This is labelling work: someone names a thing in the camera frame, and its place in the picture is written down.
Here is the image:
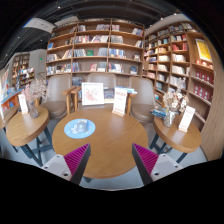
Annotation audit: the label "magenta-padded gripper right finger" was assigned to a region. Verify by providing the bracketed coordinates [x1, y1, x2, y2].
[131, 143, 184, 186]

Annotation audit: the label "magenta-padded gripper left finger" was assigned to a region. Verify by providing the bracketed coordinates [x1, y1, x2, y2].
[40, 143, 92, 186]

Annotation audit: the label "round light blue mouse pad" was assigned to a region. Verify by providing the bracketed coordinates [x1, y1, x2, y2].
[63, 118, 97, 140]

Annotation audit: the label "round wooden side table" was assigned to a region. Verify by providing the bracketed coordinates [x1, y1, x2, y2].
[5, 105, 54, 168]
[148, 114, 203, 164]

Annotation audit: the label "glass vase with dried flowers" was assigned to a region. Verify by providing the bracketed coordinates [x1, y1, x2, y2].
[21, 78, 51, 120]
[162, 77, 190, 128]

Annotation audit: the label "stack of dark blue books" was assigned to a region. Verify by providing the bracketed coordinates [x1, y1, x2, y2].
[149, 106, 169, 120]

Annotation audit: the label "small white card sign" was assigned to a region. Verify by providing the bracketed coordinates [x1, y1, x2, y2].
[17, 93, 29, 116]
[178, 105, 196, 133]

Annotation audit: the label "white and red sign stand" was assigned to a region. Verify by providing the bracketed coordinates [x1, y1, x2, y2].
[111, 87, 129, 118]

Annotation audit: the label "white framed floral picture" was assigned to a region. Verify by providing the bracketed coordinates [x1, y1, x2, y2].
[81, 81, 106, 107]

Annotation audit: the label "light blue flat book stack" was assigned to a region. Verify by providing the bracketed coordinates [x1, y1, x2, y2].
[115, 86, 138, 95]

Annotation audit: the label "dark upright book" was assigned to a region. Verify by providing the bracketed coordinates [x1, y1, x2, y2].
[103, 87, 115, 100]

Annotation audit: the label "low orange display shelf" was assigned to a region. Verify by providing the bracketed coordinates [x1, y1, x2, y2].
[0, 68, 24, 116]

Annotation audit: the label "distant wooden bookshelf unit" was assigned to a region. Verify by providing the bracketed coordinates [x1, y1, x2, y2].
[11, 52, 36, 88]

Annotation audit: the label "wide wooden bookshelf unit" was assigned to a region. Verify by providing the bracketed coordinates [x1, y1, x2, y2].
[45, 18, 146, 88]

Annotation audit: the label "white hanging ceiling panel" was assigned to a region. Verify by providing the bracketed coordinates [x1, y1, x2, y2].
[23, 17, 56, 34]

